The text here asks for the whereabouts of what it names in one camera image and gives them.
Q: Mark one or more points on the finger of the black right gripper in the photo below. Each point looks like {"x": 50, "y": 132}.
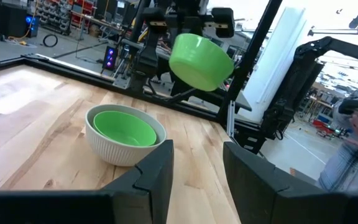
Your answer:
{"x": 179, "y": 27}
{"x": 196, "y": 26}

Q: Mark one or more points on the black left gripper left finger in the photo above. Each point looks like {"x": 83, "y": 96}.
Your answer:
{"x": 148, "y": 186}

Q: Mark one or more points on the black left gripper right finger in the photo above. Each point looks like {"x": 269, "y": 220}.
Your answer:
{"x": 259, "y": 193}

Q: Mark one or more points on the small green plastic bowl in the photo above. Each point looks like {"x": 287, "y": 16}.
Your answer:
{"x": 200, "y": 65}

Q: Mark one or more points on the white ribbed bowl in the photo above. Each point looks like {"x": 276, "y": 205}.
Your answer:
{"x": 110, "y": 152}

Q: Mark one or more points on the large green plastic bowl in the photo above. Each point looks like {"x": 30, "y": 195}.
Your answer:
{"x": 123, "y": 127}

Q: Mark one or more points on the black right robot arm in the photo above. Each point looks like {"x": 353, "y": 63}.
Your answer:
{"x": 149, "y": 59}

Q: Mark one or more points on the storage shelf with bins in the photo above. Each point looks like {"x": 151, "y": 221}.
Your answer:
{"x": 53, "y": 15}

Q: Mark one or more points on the white column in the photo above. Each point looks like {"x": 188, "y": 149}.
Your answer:
{"x": 275, "y": 62}

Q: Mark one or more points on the black box with indicator lights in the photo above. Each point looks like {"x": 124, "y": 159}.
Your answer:
{"x": 110, "y": 58}

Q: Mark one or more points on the black desk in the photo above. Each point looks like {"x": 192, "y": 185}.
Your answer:
{"x": 242, "y": 104}

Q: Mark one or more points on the person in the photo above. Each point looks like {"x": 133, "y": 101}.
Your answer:
{"x": 346, "y": 168}

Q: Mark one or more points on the black computer tower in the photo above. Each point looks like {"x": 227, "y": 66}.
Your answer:
{"x": 9, "y": 18}

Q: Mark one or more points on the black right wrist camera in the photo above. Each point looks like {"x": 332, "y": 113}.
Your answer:
{"x": 191, "y": 7}

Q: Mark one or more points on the black aluminium table frame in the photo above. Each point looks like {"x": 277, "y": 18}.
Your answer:
{"x": 73, "y": 74}

